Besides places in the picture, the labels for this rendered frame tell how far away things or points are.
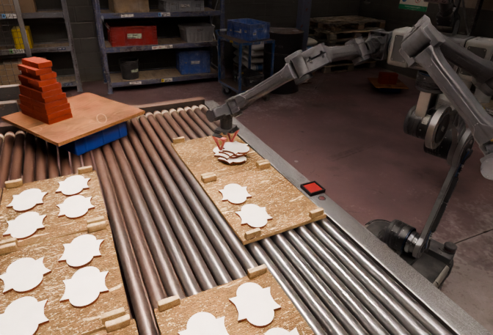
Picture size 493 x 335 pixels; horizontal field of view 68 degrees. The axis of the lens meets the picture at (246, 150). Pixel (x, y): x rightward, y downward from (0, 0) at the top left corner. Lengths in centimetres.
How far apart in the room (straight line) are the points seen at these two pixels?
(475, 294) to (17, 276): 243
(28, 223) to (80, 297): 43
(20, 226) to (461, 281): 246
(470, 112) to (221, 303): 86
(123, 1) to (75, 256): 472
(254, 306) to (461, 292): 187
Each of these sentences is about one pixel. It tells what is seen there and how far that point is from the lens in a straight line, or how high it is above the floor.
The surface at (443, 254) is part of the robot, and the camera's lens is 249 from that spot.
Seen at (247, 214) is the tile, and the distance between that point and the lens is 136.
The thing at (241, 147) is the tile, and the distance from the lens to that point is 173.
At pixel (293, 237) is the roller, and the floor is 92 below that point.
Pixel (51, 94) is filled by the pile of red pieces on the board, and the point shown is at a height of 118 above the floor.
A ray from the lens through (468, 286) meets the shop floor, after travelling 280.
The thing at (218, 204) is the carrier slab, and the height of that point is 94.
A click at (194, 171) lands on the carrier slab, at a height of 94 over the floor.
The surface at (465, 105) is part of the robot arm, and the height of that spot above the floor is 143.
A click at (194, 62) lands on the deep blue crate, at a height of 32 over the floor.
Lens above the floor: 177
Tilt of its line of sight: 27 degrees down
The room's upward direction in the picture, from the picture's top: 2 degrees clockwise
